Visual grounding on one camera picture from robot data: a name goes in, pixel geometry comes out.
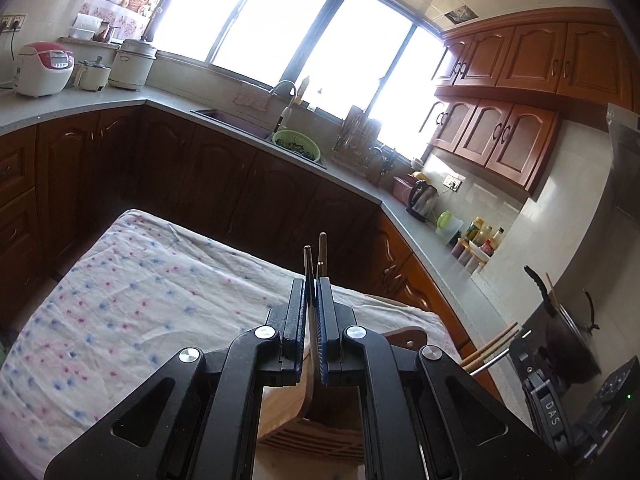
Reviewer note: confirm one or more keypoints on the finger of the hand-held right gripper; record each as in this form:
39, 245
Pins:
522, 355

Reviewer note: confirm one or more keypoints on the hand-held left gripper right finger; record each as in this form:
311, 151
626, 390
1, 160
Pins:
322, 330

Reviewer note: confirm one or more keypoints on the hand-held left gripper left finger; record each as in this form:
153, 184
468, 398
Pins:
300, 320

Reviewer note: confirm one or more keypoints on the metal chopstick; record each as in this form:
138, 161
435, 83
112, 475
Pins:
310, 285
490, 361

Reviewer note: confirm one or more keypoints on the wooden utensil holder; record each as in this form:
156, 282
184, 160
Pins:
290, 410

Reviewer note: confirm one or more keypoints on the black wok with lid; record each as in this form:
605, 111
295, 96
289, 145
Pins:
570, 345

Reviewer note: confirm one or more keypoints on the sauce bottles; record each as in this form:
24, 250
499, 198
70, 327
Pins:
485, 235

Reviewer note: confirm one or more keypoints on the green cup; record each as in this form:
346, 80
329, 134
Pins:
447, 225

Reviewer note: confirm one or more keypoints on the pink container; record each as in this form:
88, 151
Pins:
402, 189

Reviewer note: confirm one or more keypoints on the steel electric kettle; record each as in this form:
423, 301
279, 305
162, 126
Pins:
421, 201

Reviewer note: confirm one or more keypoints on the green colander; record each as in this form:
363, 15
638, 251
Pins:
296, 145

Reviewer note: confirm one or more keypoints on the floral white tablecloth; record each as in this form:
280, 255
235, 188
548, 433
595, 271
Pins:
125, 310

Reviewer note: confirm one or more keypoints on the wooden lower cabinets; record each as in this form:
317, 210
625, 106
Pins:
200, 175

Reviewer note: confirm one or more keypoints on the wooden cabinets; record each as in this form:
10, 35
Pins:
200, 175
525, 85

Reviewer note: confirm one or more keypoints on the dish rack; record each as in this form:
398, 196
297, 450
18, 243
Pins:
357, 140

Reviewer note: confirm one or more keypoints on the kitchen sink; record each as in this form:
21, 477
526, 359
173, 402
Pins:
235, 122

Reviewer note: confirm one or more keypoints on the range hood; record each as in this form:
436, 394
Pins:
625, 170

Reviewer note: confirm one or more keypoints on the pink dish towel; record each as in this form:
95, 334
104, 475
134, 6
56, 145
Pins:
250, 97

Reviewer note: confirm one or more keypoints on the bottle on windowsill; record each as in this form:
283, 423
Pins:
302, 91

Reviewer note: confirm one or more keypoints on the curved metal faucet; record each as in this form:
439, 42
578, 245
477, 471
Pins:
290, 90

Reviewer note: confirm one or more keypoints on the wooden upper cabinets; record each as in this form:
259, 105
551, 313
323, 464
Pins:
525, 85

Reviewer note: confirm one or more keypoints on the kitchen window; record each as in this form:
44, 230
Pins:
300, 25

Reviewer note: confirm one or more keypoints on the large white cooker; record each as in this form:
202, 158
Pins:
131, 65

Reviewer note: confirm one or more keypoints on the grey kitchen countertop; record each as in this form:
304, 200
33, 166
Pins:
75, 105

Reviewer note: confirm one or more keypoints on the small white electric pot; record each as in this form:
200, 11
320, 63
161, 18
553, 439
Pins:
92, 76

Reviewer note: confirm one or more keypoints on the white and pink rice cooker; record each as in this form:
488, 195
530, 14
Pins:
42, 67

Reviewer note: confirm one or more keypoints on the small wall outlet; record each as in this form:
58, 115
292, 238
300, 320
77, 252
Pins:
452, 182

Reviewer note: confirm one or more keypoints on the wall power outlet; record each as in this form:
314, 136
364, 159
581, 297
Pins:
12, 22

